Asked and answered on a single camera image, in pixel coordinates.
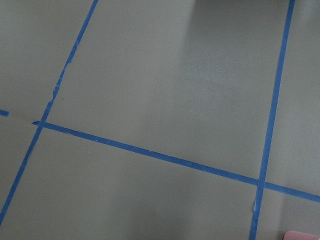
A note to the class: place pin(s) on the pink plastic bin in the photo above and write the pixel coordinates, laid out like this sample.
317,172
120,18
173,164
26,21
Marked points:
296,235

